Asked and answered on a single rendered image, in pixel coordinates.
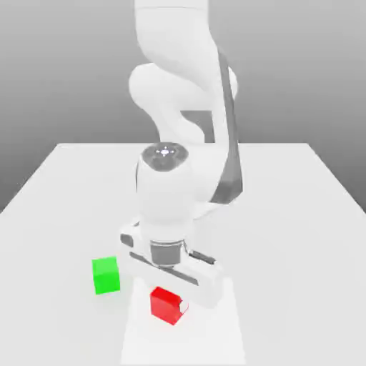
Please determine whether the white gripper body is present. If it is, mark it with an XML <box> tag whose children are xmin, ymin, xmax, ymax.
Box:
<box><xmin>121</xmin><ymin>247</ymin><xmax>224</xmax><ymax>309</ymax></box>

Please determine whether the small red cube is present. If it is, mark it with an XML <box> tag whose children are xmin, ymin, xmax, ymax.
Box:
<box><xmin>149</xmin><ymin>286</ymin><xmax>189</xmax><ymax>326</ymax></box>

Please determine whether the small green cube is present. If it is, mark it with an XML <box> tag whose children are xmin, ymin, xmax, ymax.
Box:
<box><xmin>91</xmin><ymin>256</ymin><xmax>122</xmax><ymax>296</ymax></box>

